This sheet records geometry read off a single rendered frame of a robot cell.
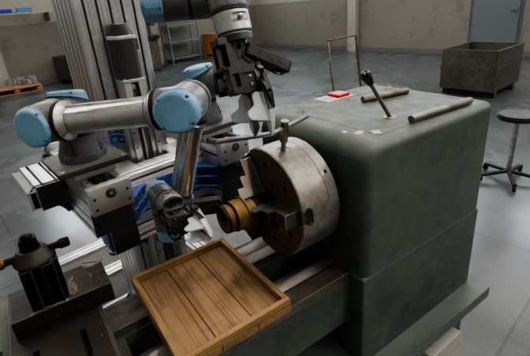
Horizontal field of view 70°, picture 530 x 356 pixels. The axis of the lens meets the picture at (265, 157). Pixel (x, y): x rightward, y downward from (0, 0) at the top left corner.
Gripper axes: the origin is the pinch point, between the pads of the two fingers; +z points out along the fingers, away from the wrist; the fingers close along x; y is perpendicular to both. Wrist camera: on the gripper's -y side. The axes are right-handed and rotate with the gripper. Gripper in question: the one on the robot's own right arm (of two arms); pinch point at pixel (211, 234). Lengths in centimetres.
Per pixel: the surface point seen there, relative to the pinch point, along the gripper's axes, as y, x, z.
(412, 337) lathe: -55, -54, 22
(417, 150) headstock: -55, 12, 19
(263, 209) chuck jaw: -14.0, 2.8, 2.9
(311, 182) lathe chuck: -24.8, 9.3, 9.7
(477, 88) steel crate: -552, -92, -217
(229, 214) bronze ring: -5.8, 3.1, -0.7
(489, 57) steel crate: -553, -45, -207
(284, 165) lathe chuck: -20.2, 14.0, 4.7
